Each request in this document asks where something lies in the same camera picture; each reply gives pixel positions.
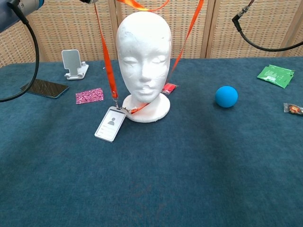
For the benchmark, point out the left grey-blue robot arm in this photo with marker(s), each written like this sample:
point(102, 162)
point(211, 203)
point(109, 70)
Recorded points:
point(7, 14)

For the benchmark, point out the white foam mannequin head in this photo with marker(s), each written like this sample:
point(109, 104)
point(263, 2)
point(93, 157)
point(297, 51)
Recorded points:
point(144, 47)

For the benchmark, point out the blue table cloth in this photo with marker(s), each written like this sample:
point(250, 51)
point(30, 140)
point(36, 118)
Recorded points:
point(165, 165)

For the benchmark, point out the white ID card holder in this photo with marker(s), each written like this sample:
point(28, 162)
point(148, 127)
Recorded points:
point(110, 125)

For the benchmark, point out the small red packet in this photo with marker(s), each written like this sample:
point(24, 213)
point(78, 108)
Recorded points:
point(169, 88)

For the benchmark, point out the pink patterned card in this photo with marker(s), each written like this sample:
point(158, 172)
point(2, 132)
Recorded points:
point(90, 95)

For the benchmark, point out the white phone stand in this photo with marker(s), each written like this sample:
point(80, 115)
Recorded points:
point(71, 59)

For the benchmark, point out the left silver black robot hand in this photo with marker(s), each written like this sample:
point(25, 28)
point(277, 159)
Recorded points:
point(88, 1)

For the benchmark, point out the woven wicker screen panel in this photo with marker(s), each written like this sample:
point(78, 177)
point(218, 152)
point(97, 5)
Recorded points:
point(177, 16)
point(260, 23)
point(298, 50)
point(14, 47)
point(71, 30)

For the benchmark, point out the black smartphone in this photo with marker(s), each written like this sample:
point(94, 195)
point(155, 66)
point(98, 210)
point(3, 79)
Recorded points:
point(47, 89)

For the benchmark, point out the blue ball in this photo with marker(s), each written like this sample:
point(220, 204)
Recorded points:
point(226, 97)

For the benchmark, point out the small clear snack packet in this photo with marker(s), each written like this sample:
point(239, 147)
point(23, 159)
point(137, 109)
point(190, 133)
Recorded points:
point(294, 109)

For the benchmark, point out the green foil packet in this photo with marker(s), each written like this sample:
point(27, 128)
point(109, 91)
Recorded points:
point(275, 75)

